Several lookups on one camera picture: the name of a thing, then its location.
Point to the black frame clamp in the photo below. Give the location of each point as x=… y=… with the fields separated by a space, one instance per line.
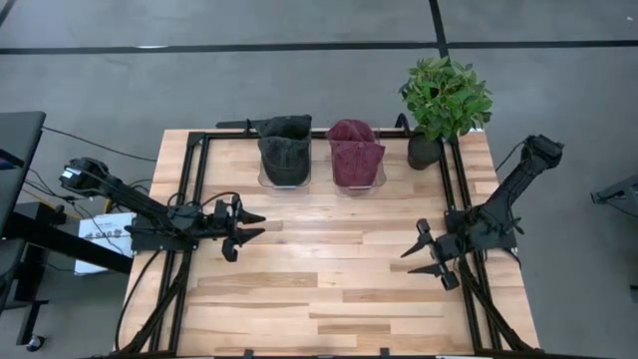
x=384 y=353
x=248 y=354

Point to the white paper sheet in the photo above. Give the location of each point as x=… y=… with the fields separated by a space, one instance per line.
x=99 y=234

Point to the green leafy plant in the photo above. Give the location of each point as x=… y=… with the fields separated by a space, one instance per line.
x=443 y=100

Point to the clear plastic bin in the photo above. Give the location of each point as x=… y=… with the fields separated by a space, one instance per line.
x=360 y=189
x=285 y=190

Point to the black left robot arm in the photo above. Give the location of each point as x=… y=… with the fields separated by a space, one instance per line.
x=134 y=199

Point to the grey stand foot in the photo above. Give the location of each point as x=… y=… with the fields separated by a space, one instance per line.
x=620 y=189

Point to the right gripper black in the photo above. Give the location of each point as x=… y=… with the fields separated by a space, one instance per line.
x=446 y=247

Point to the black side desk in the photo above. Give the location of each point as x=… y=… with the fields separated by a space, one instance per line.
x=20 y=149

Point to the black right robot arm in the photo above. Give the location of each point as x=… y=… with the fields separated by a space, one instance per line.
x=518 y=179

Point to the black plant pot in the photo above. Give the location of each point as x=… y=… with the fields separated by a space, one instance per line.
x=423 y=152

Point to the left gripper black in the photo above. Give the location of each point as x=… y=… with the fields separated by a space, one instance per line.
x=226 y=222

